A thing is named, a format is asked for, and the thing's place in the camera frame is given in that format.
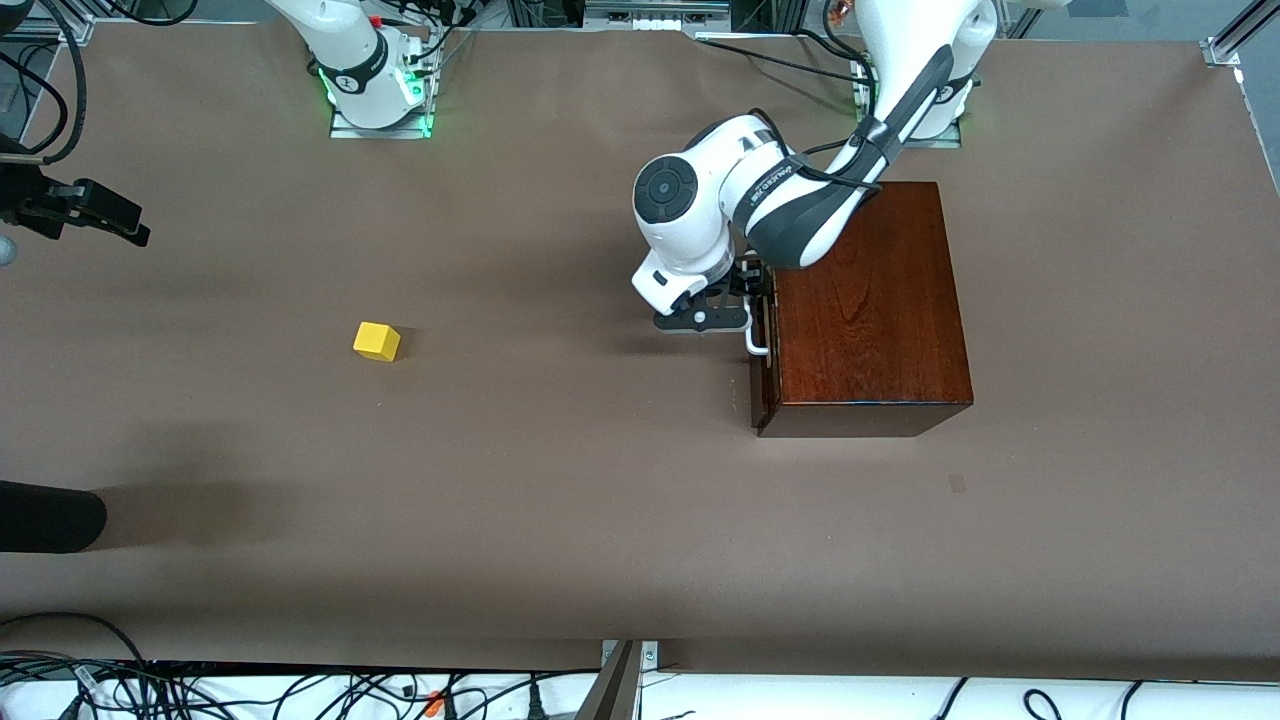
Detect wooden drawer with white handle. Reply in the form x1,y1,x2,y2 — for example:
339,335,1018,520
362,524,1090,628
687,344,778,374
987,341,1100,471
744,298,779,431

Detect yellow cube block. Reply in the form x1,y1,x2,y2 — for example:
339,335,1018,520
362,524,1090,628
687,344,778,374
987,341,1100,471
353,321,402,363

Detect dark brown wooden cabinet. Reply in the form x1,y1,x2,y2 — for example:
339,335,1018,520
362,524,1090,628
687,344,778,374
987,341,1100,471
757,181,975,439

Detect grey device with white plugs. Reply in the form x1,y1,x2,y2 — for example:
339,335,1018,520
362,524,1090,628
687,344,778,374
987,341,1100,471
583,0,733,33

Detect black rounded object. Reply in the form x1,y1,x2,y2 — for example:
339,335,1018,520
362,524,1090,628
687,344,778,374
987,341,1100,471
0,480,108,554

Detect grey metal bar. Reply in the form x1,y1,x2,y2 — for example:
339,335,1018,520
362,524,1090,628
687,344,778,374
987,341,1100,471
574,641,642,720

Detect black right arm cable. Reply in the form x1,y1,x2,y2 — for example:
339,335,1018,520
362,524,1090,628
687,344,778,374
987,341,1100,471
0,0,88,167

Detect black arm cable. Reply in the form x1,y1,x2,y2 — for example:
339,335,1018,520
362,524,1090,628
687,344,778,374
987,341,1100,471
0,0,88,167
748,106,889,193

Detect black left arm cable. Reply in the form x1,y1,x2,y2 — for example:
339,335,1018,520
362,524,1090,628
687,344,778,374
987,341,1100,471
748,106,889,193

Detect black cable on table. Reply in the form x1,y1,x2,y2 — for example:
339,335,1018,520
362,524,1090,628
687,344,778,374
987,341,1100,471
694,30,873,87

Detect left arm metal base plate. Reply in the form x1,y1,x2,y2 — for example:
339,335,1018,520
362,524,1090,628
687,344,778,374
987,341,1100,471
857,60,963,149

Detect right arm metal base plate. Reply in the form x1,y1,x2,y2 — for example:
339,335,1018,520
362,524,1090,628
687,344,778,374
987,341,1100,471
329,98,434,140

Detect silver metal bracket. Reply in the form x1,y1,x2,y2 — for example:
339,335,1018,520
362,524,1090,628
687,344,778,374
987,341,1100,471
601,640,660,673

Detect black cable tangle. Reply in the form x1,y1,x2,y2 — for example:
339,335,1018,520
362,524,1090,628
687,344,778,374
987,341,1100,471
0,612,601,720

